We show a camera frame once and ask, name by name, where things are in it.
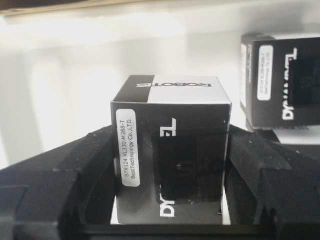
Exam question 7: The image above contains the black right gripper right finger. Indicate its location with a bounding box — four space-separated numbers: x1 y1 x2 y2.
225 126 320 240

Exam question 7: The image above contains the white plastic tray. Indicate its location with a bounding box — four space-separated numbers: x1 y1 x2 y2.
0 3 320 168

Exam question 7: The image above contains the black Dynamixel box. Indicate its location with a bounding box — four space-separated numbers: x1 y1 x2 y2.
111 75 232 225

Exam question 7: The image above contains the black Dynamixel box tray right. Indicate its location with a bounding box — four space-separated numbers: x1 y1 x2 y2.
240 33 320 130

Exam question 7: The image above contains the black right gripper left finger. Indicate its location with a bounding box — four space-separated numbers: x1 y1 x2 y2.
0 126 115 240

